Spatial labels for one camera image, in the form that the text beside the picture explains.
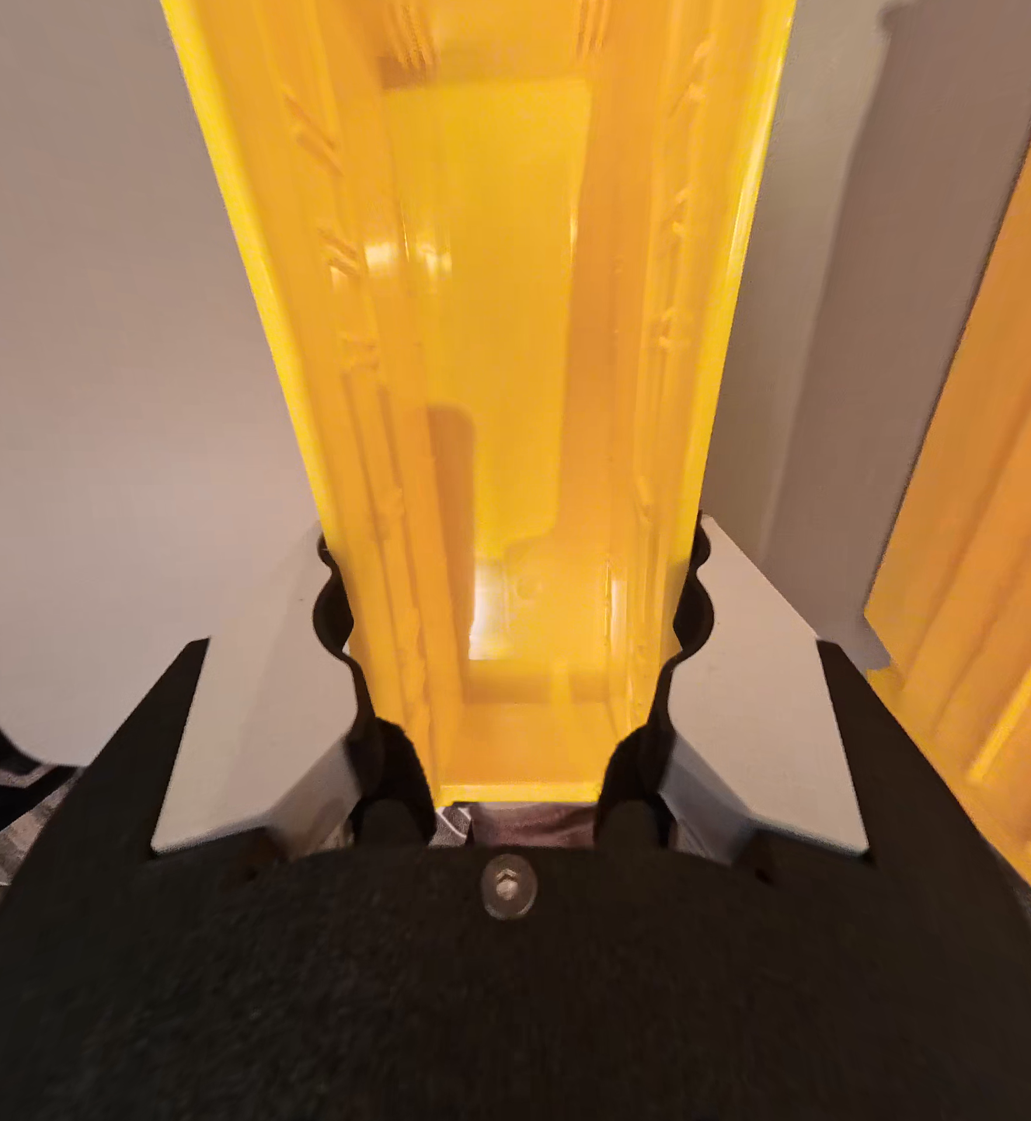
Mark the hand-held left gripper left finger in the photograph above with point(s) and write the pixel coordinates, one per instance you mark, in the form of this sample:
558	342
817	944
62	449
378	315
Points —
253	718

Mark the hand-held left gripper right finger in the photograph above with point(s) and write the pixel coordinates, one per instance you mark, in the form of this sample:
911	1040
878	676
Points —
761	718

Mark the grey desk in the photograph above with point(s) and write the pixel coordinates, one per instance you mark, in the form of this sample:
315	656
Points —
86	350

